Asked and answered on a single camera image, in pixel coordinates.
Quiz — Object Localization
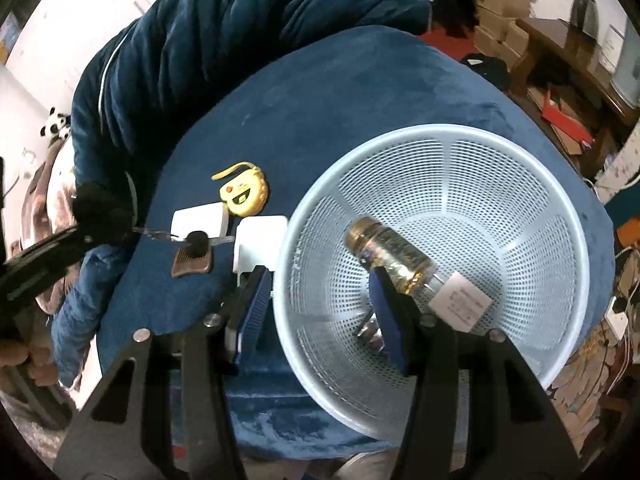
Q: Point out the amber jar green label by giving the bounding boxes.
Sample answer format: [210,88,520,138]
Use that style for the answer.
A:
[345,217,438,296]

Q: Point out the stacked cardboard boxes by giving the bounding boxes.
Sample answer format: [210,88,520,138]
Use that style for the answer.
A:
[474,0,530,72]

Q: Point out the small white card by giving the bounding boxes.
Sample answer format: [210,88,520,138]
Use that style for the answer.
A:
[428,272,494,333]

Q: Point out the blue velvet cushion cover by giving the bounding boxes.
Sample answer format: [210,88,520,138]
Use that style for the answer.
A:
[98,26,614,460]

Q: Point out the key ring with fob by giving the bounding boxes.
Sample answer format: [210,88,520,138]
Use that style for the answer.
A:
[133,226,237,258]

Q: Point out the brown wooden comb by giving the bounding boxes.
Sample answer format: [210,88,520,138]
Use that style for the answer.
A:
[170,247,213,278]

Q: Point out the light blue mesh basket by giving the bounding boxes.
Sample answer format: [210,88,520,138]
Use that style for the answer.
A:
[273,125,590,442]

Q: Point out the black electric kettle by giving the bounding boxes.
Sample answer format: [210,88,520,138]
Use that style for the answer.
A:
[570,0,599,41]

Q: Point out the white power adapter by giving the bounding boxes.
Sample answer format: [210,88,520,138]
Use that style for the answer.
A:
[232,216,288,276]

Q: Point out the person left hand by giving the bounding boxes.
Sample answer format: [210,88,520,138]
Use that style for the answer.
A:
[1,340,58,387]

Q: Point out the battery pack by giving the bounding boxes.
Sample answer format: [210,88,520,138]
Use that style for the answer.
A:
[357,312,385,353]

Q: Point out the blue velvet back cushion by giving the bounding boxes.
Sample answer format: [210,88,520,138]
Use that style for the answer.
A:
[51,0,431,385]

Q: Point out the dark wooden side table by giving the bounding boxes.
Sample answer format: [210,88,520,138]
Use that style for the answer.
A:
[512,18,639,128]

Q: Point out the yellow tape measure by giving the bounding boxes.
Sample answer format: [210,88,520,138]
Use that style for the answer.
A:
[210,162,269,218]

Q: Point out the pale blue thermos jug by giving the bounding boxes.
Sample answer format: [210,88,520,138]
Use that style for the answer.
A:
[611,20,640,108]

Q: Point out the white remote box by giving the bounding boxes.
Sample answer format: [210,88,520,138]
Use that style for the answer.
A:
[169,202,229,240]

